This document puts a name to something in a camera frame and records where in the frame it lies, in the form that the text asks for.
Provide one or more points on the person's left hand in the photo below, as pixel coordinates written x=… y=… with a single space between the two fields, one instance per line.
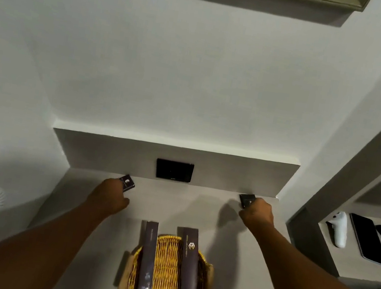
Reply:
x=108 y=196

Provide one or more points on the white handheld controller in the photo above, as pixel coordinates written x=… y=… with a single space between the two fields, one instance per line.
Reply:
x=340 y=229

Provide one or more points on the black wall socket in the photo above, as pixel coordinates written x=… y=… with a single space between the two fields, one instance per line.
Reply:
x=174 y=170

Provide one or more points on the person's right hand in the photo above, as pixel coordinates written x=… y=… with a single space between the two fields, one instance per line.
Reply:
x=261 y=214

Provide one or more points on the grey shelf unit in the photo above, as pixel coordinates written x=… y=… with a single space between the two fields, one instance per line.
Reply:
x=325 y=254

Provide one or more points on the small dark square box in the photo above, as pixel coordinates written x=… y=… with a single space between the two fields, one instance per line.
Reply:
x=128 y=183
x=246 y=199

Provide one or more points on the person's left forearm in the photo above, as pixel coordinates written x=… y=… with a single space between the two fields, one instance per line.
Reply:
x=28 y=250

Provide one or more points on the round yellow wicker basket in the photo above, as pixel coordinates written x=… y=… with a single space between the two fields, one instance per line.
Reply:
x=165 y=278

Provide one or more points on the long dark box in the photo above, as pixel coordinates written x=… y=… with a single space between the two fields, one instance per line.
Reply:
x=189 y=271
x=146 y=267

